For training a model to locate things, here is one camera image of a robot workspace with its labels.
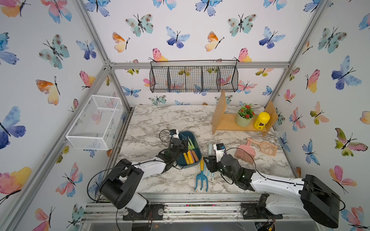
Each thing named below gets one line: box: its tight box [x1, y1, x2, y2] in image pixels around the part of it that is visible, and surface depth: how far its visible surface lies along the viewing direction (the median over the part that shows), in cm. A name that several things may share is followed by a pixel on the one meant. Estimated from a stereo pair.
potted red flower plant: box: [235, 102, 256, 128], surface depth 93 cm
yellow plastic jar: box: [253, 111, 271, 130], surface depth 94 cm
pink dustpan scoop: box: [246, 137, 278, 157], surface depth 100 cm
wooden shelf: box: [211, 89, 279, 138], surface depth 101 cm
